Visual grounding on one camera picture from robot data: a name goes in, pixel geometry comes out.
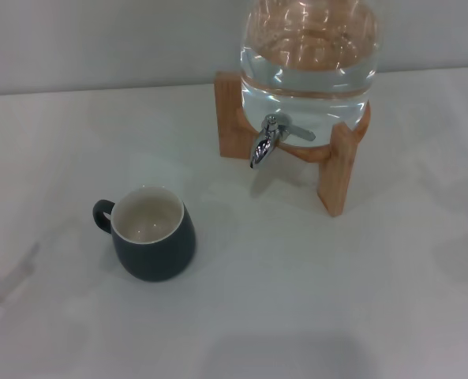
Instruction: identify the dark green ceramic mug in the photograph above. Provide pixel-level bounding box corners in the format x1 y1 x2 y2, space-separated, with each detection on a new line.
92 186 197 283

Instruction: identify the chrome faucet with lever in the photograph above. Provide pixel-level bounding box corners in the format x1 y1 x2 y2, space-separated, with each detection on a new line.
249 113 316 170

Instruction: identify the wooden dispenser stand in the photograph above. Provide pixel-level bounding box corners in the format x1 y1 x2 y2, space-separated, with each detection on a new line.
212 70 373 219

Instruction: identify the glass water dispenser jar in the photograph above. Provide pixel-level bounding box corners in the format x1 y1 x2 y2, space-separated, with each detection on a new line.
239 0 385 149

